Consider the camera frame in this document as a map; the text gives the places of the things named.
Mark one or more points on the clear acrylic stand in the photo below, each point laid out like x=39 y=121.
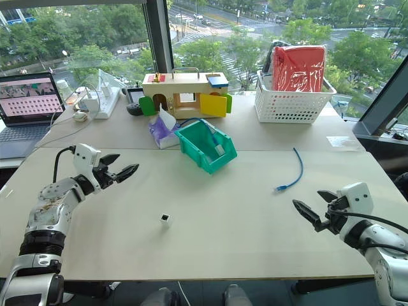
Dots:
x=106 y=78

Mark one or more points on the red plastic bag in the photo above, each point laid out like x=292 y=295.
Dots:
x=299 y=70

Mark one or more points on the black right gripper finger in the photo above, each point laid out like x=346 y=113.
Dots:
x=327 y=195
x=306 y=211

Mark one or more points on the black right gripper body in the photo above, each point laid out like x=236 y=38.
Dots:
x=334 y=218

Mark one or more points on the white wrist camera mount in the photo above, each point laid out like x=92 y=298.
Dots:
x=84 y=155
x=357 y=197

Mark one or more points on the clear plastic sleeve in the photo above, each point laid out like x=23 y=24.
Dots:
x=339 y=141

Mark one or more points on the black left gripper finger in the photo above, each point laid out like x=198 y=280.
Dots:
x=127 y=172
x=110 y=159

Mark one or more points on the black flat item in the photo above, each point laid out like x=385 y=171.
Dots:
x=268 y=63

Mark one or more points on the black handheld controller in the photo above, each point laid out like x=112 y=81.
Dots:
x=134 y=95

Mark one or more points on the black computer mouse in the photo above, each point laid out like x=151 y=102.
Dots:
x=134 y=109

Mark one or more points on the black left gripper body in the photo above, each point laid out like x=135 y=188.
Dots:
x=104 y=176

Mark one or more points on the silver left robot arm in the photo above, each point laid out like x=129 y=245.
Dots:
x=48 y=210

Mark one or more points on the dark window pillar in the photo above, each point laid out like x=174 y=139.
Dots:
x=157 y=35

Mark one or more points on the clear packet with blue print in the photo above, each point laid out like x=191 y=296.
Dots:
x=341 y=104

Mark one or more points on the green plastic bin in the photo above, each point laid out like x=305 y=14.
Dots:
x=194 y=140

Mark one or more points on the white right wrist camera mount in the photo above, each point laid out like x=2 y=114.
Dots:
x=357 y=197

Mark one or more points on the white power adapter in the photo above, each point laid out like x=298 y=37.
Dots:
x=106 y=90

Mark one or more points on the small white cube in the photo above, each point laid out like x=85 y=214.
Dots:
x=165 y=222

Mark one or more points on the clear round plastic container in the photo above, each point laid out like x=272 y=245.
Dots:
x=72 y=99

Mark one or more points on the grey laptop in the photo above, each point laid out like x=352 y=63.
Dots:
x=28 y=95

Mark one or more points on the purple tissue pack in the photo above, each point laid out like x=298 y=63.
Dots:
x=159 y=132

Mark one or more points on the wooden lock box coloured doors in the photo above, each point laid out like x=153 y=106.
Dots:
x=188 y=89

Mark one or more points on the white perforated plastic basket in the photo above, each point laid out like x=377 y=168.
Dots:
x=287 y=108

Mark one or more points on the white power strip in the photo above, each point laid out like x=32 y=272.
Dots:
x=106 y=106

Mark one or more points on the white charger block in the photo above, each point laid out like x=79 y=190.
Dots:
x=90 y=103

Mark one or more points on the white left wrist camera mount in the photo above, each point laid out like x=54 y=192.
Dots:
x=84 y=155

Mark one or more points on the black slanted frame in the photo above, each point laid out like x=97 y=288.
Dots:
x=382 y=108

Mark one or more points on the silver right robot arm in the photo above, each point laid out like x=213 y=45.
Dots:
x=389 y=271

